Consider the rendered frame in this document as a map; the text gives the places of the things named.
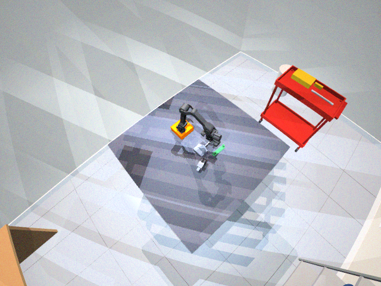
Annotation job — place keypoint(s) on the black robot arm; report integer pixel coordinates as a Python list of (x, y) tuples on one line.
[(208, 127)]

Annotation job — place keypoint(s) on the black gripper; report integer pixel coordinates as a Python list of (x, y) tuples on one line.
[(216, 143)]

